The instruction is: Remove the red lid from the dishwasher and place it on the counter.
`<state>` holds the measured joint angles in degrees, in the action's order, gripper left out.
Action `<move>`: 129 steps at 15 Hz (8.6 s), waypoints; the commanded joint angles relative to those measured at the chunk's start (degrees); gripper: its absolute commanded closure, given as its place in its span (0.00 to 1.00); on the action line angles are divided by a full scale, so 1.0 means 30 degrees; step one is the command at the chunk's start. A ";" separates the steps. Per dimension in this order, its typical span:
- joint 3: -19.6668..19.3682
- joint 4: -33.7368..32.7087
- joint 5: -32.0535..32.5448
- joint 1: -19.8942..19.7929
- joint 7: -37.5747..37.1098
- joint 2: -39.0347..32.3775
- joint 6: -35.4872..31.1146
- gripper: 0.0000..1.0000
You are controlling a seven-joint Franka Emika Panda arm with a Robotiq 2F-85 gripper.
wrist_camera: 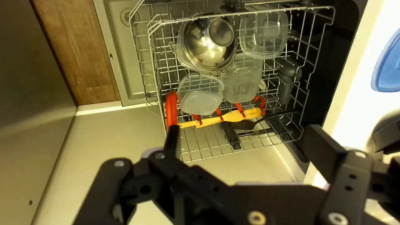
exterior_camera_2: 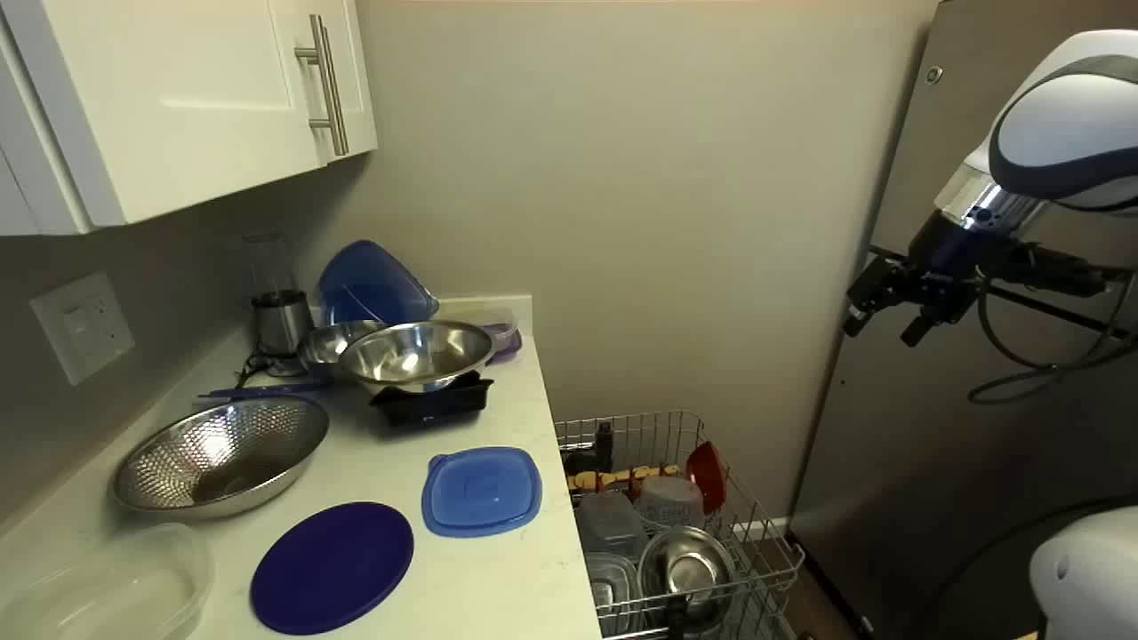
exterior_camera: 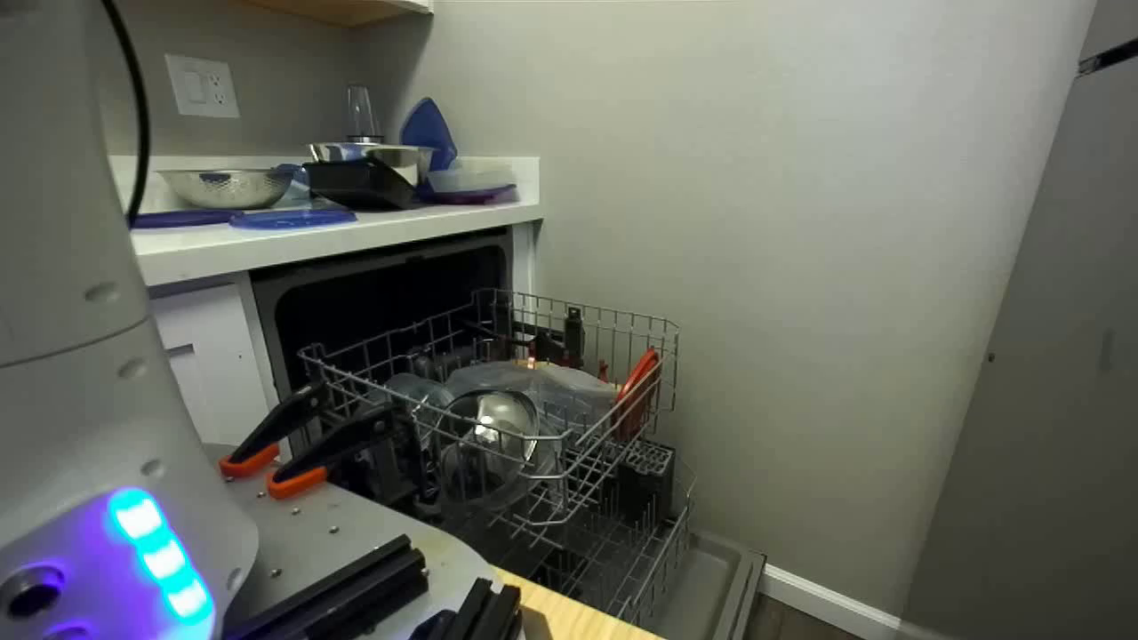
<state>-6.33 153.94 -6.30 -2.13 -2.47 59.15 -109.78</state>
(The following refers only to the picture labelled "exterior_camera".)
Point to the clear plastic container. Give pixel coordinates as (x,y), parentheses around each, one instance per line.
(556,389)
(415,389)

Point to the shiny steel bowl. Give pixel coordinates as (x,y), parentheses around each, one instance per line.
(392,149)

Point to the black plastic tray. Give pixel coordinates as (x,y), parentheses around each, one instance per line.
(359,183)

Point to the black cutlery basket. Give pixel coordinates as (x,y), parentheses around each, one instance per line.
(650,480)

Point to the large blue rounded lid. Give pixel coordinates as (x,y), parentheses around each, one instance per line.
(428,129)

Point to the upper wall cabinet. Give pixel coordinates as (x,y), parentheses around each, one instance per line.
(344,8)

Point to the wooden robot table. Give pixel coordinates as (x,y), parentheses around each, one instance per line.
(570,616)

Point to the built-in dishwasher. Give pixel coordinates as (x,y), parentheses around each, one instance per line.
(358,290)

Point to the clear container with purple lid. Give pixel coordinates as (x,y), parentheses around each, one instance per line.
(466,183)

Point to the black clamp with orange tips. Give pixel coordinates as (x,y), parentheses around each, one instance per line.
(267,431)
(344,444)

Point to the white wall outlet plate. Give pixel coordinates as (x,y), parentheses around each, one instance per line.
(199,85)

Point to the white baseboard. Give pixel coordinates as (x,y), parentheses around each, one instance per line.
(829,603)

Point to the light blue square lid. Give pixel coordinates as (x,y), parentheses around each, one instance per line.
(290,219)

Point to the clear blender jar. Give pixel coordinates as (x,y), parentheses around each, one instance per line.
(359,110)

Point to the open dishwasher door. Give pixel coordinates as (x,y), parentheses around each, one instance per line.
(714,587)

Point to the grey metal mounting plate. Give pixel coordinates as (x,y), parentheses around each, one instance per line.
(321,527)

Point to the dark blue round lid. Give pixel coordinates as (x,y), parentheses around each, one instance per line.
(179,219)

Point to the black aluminium rail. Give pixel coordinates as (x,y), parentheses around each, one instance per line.
(480,608)
(344,587)

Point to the large steel mixing bowl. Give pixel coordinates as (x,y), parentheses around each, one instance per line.
(225,186)

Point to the small steel bowl in rack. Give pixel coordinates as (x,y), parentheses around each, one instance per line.
(500,420)

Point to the black utensil in rack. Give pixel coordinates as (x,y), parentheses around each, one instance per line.
(575,335)

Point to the white base cabinet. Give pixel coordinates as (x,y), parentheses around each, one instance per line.
(213,356)

